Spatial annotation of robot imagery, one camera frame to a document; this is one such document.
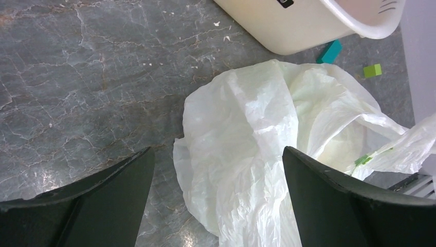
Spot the teal rectangular block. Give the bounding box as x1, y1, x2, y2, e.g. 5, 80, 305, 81
316, 40, 342, 64

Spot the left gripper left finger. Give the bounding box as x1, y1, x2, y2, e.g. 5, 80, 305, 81
1, 148, 155, 246

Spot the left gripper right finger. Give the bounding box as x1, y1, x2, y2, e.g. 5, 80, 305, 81
282, 147, 435, 246

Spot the white plastic basin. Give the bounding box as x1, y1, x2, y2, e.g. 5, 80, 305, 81
216, 0, 406, 56

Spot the green cube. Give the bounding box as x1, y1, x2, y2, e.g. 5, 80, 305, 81
363, 64, 383, 78

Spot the white plastic bag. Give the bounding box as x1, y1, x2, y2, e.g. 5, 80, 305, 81
173, 60, 435, 246

